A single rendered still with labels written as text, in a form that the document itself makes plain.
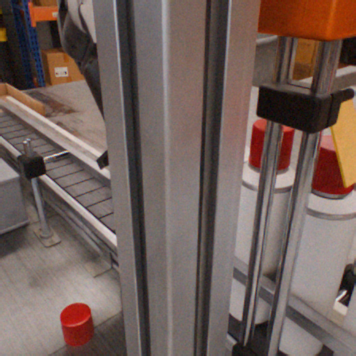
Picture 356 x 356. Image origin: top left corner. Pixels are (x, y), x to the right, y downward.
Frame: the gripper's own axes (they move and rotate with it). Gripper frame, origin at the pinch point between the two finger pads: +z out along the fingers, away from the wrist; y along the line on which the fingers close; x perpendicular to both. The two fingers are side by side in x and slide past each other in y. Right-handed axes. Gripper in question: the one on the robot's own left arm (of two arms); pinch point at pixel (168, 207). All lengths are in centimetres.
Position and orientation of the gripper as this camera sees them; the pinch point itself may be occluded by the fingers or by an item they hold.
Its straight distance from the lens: 46.4
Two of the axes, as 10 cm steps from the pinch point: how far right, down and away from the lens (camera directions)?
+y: 7.6, -3.3, 5.6
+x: -5.0, 2.6, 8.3
